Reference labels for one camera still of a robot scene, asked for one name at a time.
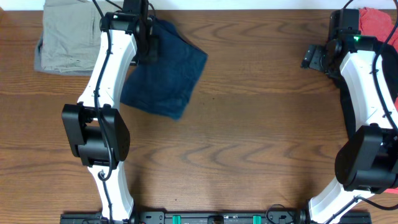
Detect red orange t-shirt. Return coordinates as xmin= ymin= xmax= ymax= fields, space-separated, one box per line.
xmin=359 ymin=7 xmax=398 ymax=194

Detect navy blue shorts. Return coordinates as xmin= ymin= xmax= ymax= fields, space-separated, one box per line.
xmin=121 ymin=18 xmax=208 ymax=120

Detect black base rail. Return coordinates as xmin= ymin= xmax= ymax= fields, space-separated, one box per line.
xmin=60 ymin=209 xmax=372 ymax=224

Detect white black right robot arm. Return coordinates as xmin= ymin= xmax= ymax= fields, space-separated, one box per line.
xmin=295 ymin=27 xmax=397 ymax=223

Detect khaki folded shorts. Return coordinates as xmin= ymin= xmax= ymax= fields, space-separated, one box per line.
xmin=40 ymin=0 xmax=125 ymax=73

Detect black logo t-shirt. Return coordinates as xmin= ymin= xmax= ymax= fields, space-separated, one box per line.
xmin=333 ymin=44 xmax=397 ymax=138

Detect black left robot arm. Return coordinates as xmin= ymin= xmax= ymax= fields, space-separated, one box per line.
xmin=60 ymin=11 xmax=157 ymax=223

